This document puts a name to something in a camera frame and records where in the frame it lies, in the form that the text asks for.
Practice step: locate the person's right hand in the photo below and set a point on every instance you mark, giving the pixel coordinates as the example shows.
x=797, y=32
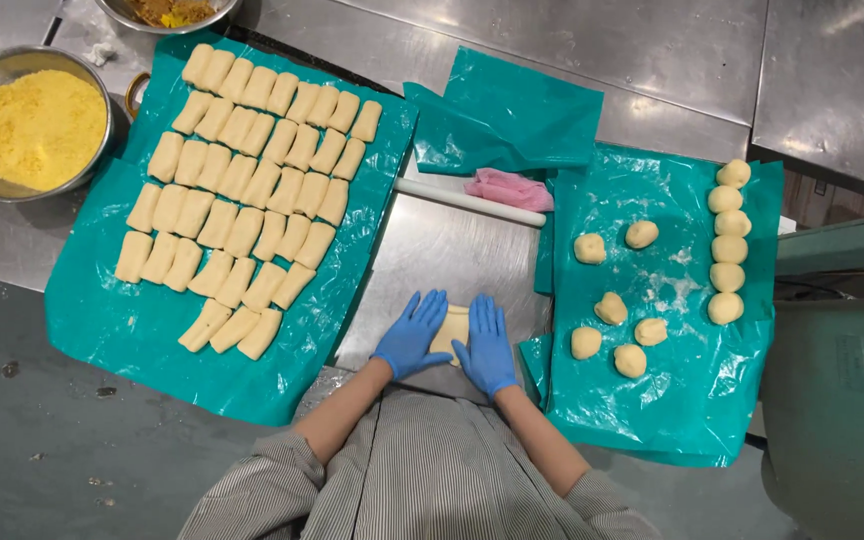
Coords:
x=490, y=356

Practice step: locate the person's left hand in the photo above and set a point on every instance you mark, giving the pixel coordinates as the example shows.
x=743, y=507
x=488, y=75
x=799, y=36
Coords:
x=408, y=341

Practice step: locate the dough sheet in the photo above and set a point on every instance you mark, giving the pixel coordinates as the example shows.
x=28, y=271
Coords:
x=453, y=326

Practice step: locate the person's striped shirt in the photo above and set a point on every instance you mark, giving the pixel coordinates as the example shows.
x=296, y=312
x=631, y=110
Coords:
x=424, y=480

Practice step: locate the white rolling pin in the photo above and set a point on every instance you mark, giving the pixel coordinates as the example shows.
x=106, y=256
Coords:
x=469, y=202

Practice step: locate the pink plastic bag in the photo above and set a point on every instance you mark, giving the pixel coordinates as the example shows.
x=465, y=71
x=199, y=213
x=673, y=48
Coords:
x=511, y=189

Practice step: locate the rows of rolled dough pieces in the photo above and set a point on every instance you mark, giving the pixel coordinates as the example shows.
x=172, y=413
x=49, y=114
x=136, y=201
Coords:
x=252, y=195

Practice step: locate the floury teal plastic sheet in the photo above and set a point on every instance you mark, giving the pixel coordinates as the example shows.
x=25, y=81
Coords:
x=702, y=390

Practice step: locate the folded teal plastic sheet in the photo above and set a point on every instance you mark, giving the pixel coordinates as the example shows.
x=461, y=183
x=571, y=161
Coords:
x=507, y=112

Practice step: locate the group of round dough balls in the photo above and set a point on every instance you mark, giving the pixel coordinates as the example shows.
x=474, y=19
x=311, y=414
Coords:
x=727, y=247

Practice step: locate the large teal plastic sheet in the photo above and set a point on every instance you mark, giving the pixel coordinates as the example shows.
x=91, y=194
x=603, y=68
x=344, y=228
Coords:
x=102, y=322

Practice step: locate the green machine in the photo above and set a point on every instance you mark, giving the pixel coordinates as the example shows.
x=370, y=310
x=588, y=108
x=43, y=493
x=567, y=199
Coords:
x=837, y=405

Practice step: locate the brown filling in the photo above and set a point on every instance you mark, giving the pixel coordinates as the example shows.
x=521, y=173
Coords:
x=173, y=11

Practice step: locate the crumpled white tissue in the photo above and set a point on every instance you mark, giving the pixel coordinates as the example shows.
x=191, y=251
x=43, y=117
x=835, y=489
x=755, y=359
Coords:
x=100, y=53

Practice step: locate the yellow crumbs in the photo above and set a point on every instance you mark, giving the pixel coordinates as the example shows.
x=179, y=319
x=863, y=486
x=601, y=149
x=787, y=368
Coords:
x=40, y=129

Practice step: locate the steel bowl with brown filling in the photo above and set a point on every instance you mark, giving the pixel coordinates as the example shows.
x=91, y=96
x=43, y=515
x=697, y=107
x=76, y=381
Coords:
x=113, y=9

